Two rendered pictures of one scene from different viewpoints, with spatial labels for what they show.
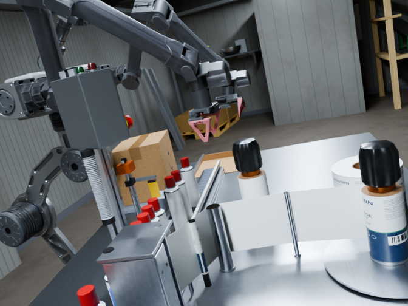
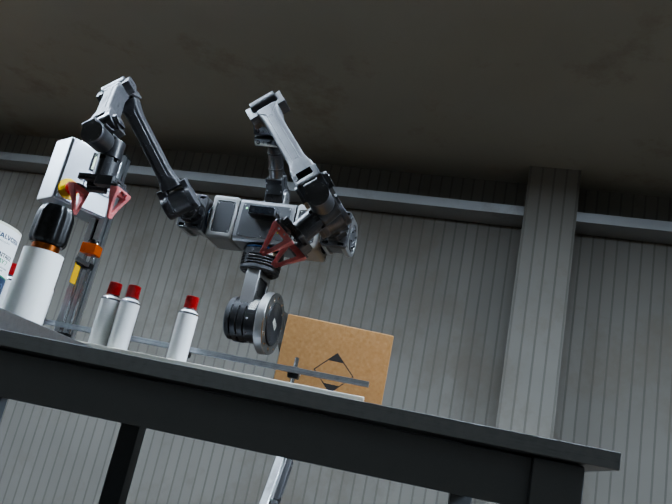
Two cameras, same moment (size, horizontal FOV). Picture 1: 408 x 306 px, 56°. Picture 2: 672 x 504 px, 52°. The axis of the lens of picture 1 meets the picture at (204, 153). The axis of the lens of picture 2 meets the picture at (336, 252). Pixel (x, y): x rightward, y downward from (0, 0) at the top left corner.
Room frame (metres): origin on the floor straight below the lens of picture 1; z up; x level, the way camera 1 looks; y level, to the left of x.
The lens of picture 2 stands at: (1.63, -1.70, 0.75)
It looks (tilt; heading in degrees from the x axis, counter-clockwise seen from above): 17 degrees up; 85
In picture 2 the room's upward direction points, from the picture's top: 12 degrees clockwise
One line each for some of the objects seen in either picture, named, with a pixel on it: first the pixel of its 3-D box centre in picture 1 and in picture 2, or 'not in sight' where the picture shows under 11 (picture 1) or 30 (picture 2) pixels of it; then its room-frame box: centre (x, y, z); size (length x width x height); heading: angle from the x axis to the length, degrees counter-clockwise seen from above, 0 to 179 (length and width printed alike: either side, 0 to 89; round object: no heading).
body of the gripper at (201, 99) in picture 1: (201, 101); (105, 172); (1.17, -0.03, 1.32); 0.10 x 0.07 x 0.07; 159
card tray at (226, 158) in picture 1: (218, 163); not in sight; (2.09, -0.07, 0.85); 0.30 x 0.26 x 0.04; 167
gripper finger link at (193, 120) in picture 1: (203, 125); (84, 197); (1.14, -0.02, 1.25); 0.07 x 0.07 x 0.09; 69
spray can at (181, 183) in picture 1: (181, 197); (124, 323); (1.30, 0.12, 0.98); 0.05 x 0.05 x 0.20
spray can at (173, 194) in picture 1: (175, 204); (105, 320); (1.25, 0.14, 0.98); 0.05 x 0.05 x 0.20
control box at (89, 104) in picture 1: (90, 110); (81, 180); (1.04, 0.27, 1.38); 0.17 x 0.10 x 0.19; 42
